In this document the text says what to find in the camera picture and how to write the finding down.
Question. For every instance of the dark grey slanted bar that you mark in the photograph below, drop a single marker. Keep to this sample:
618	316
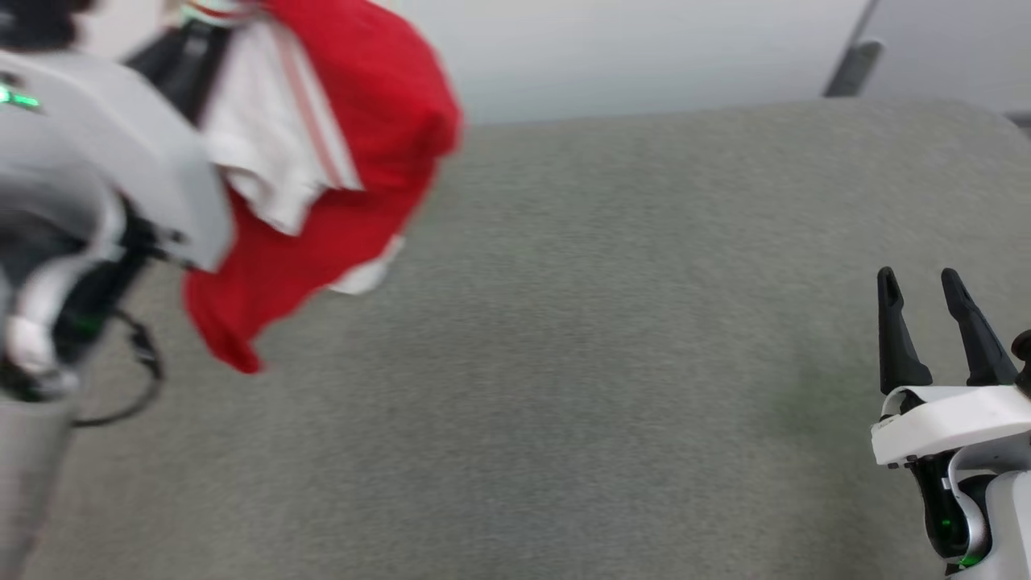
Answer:
855	68

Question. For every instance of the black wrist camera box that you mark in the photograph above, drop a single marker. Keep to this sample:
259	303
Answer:
1024	358
36	20

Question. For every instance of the grey fabric sofa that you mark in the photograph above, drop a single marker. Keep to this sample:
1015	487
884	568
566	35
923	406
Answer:
612	346

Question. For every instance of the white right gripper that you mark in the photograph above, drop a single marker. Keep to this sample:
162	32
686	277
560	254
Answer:
958	419

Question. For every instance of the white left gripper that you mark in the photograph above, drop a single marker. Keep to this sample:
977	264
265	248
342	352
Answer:
137	137

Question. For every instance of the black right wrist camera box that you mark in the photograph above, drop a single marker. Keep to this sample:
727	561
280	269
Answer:
1024	358

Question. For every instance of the red and white jersey shirt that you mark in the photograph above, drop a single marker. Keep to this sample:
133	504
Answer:
378	105

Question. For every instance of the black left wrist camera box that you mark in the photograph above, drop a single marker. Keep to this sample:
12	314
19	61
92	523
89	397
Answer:
36	20

